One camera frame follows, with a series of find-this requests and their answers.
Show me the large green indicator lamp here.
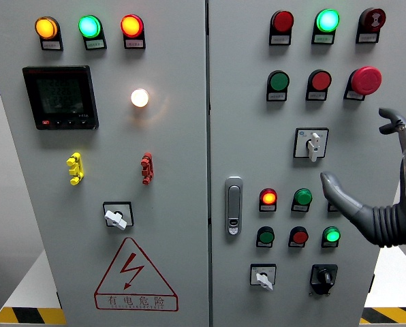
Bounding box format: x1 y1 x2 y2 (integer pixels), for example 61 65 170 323
78 14 103 39
315 8 341 33

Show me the pale grey door with lock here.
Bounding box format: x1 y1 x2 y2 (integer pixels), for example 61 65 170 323
206 0 406 327

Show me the red warning triangle sticker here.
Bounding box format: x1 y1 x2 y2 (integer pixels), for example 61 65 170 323
93 237 179 312

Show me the small red push button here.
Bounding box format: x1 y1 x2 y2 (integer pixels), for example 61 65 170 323
290 226 309 245

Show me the small red lit lamp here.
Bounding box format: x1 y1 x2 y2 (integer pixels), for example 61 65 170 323
259 188 278 206

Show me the white-handled turn switch, small plate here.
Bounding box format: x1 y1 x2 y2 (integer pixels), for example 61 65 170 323
249 263 277 292

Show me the large red stop button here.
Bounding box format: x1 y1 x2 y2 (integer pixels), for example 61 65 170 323
349 65 383 96

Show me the white-handled turn switch, black-rimmed plate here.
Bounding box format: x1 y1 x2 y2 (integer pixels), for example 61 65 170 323
102 201 135 231

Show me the silver door lock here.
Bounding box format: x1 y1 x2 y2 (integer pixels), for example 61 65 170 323
224 176 244 236

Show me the black-handled turn switch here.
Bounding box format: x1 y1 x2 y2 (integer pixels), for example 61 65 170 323
309 264 339 296

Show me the white round lamp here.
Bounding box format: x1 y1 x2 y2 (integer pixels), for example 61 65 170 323
130 88 150 108

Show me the small green lit lamp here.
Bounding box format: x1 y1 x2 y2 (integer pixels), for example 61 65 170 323
322 226 341 245

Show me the small yellow handle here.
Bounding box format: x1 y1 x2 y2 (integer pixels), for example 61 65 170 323
66 152 85 186

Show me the small green push button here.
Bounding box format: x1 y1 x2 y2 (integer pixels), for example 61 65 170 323
257 226 276 245
294 188 313 206

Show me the pale grey door with display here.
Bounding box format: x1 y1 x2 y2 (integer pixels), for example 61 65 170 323
0 0 210 327

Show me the yellow round indicator lamp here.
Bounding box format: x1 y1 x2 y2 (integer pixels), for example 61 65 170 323
34 16 60 40

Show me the large red push button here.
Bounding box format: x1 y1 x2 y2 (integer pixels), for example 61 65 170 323
308 69 332 92

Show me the large red lit indicator lamp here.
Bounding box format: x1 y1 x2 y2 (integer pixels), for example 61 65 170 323
120 14 144 38

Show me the red buzzer with white symbol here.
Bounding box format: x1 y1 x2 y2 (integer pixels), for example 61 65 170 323
359 7 387 31

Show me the white-handled turn switch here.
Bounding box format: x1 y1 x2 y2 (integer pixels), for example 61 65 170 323
293 127 330 163
249 263 277 292
102 201 135 231

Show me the small red handle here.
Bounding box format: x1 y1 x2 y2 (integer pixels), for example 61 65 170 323
140 152 155 185

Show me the black digital display meter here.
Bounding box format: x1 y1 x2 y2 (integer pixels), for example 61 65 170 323
22 65 99 131

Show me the black and yellow striped tape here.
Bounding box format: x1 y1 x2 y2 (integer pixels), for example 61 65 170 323
359 307 406 324
0 307 67 326

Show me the large green push button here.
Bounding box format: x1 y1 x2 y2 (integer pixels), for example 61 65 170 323
268 70 290 92

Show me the large dark red indicator lamp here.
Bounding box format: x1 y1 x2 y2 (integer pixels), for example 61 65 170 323
270 10 295 33

